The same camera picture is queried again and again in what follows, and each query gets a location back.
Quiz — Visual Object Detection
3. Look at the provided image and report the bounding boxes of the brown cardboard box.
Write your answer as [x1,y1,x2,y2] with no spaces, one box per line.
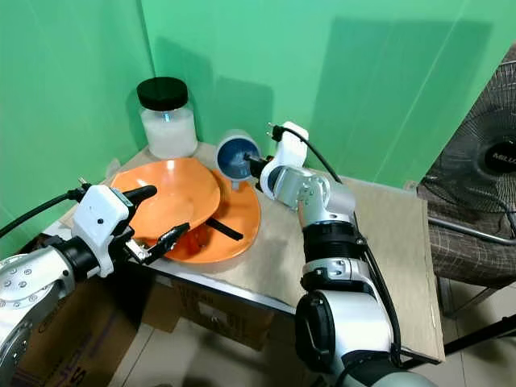
[168,276,280,352]

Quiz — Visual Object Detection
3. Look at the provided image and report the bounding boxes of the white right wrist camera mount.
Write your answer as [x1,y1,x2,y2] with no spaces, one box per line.
[259,121,312,200]

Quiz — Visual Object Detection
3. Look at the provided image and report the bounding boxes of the blue cup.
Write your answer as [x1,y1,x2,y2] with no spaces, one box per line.
[215,130,264,192]

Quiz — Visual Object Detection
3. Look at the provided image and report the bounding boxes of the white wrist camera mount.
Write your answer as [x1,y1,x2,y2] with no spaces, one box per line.
[71,184,135,278]
[259,121,312,200]

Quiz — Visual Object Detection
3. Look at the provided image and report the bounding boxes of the orange plastic plate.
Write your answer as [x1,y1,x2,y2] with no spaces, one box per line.
[168,181,264,265]
[110,156,223,244]

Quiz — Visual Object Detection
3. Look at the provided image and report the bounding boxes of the small red object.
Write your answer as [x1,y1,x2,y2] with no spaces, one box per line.
[174,229,209,259]

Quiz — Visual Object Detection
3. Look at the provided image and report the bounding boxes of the black flat strip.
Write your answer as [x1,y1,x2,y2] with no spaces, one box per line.
[206,217,246,242]

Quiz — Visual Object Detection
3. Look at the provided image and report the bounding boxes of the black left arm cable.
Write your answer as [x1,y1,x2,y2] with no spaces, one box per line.
[0,185,91,239]

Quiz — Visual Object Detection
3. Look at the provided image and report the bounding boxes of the plaid chair with metal frame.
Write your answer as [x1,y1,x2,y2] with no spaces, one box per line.
[426,187,516,293]

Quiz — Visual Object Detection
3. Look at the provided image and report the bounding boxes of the black electric fan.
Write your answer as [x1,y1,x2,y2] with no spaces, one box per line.
[418,39,516,236]

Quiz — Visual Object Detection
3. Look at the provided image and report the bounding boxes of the clear jar with black lid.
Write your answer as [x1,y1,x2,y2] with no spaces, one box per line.
[135,76,200,160]

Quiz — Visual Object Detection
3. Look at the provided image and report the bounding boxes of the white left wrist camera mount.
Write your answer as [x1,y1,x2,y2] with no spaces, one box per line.
[71,184,135,278]

